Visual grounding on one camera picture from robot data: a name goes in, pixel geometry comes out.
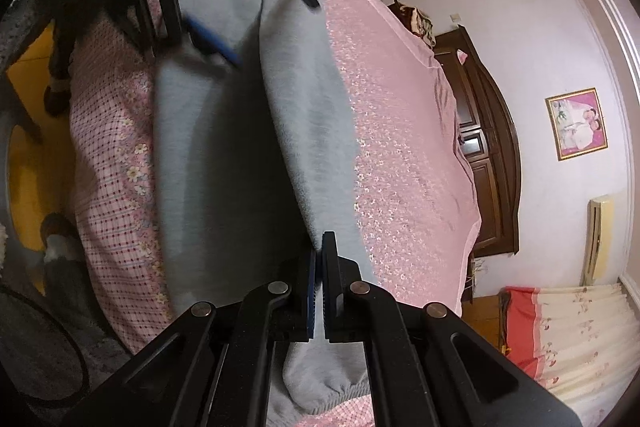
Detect dried straw bundle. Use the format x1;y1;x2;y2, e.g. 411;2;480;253
465;257;483;305

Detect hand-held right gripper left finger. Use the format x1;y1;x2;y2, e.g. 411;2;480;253
60;249;319;427

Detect dark wooden headboard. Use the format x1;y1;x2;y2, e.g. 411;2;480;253
432;24;521;258

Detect person's grey fleece clothing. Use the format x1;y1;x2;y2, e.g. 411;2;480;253
0;257;131;427

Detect floral curtain with red band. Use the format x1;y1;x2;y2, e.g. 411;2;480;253
500;282;638;413

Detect framed wall picture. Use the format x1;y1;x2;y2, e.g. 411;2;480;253
545;88;610;162

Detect cream air conditioner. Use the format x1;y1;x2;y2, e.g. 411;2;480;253
580;194;615;288

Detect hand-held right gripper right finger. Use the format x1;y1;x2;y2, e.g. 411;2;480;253
322;231;585;427

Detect furry slipper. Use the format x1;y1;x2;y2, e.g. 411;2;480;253
41;214;83;264

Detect brown patterned cloth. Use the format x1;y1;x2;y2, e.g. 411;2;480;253
390;0;437;48

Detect grey pants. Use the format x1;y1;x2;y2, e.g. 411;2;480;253
150;0;388;414

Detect pink floral bedspread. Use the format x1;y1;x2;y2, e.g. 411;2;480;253
67;0;483;427

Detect wooden low cabinet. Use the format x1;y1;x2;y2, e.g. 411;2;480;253
462;292;506;353

